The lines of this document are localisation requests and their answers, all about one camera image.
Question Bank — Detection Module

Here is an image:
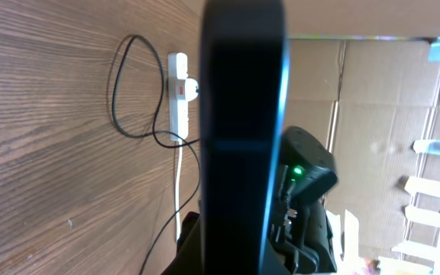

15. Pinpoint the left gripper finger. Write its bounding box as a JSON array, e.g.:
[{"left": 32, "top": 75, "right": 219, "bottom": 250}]
[{"left": 161, "top": 212, "right": 203, "bottom": 275}]

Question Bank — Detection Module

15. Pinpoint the black USB charging cable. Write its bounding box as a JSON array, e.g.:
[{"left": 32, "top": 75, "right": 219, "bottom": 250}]
[{"left": 111, "top": 34, "right": 202, "bottom": 275}]

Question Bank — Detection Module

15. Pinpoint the Samsung Galaxy smartphone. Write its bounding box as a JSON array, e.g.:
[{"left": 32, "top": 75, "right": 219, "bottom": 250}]
[{"left": 199, "top": 0, "right": 289, "bottom": 274}]

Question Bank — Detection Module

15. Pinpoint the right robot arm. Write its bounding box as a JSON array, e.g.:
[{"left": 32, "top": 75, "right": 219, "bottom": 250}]
[{"left": 268, "top": 126, "right": 338, "bottom": 274}]

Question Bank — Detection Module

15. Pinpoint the white charger plug adapter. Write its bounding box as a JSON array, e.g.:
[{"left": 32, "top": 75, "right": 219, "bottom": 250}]
[{"left": 184, "top": 78, "right": 199, "bottom": 102}]

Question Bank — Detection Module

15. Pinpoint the white power strip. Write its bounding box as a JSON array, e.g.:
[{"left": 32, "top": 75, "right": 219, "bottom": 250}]
[{"left": 167, "top": 53, "right": 189, "bottom": 141}]

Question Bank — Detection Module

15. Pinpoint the brown cardboard backdrop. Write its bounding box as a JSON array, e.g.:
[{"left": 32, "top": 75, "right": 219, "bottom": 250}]
[{"left": 181, "top": 0, "right": 440, "bottom": 275}]

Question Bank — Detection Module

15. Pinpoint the white power strip cord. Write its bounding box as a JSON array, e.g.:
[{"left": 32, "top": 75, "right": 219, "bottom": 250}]
[{"left": 173, "top": 139, "right": 183, "bottom": 244}]

